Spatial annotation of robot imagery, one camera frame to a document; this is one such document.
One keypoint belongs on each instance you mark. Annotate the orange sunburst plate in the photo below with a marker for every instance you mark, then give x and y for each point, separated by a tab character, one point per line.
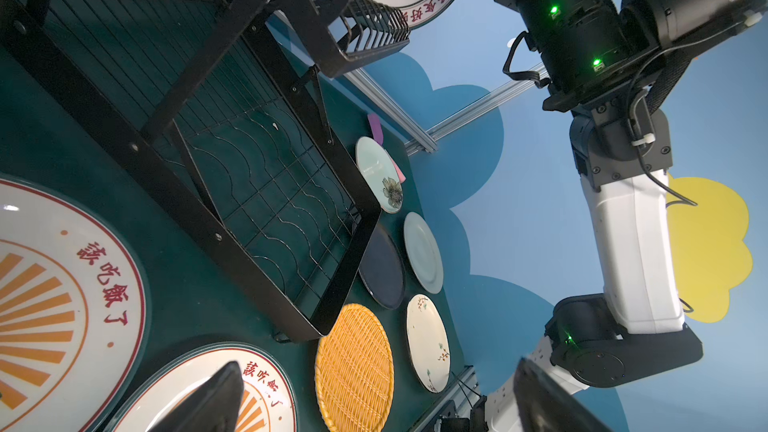
75	312
267	404

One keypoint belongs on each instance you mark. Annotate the pale green flower plate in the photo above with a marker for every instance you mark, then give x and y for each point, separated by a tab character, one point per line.
380	174

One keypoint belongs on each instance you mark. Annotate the black wire dish rack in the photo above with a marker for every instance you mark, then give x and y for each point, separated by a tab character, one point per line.
215	108

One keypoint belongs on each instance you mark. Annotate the dark blue plate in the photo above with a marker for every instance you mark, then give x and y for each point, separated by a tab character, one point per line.
382	270

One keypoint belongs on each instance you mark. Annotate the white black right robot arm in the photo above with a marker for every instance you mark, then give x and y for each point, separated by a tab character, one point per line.
611	64

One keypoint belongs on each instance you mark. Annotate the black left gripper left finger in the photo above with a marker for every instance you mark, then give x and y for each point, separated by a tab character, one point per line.
214	406

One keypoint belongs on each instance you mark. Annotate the cream floral sprig plate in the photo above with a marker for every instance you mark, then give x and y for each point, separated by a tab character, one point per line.
428	343

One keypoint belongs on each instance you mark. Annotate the yellow woven round mat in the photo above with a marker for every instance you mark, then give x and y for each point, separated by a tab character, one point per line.
354	372

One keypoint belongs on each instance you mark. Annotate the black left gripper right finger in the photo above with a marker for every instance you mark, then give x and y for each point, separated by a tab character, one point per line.
544	405

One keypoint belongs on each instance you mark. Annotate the pale green plain plate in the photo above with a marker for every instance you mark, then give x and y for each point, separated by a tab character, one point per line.
423	253

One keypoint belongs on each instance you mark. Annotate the purple pink spatula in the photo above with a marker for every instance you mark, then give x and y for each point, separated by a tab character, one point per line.
377	135

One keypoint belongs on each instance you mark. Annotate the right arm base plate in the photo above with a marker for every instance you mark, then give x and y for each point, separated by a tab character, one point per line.
455	402

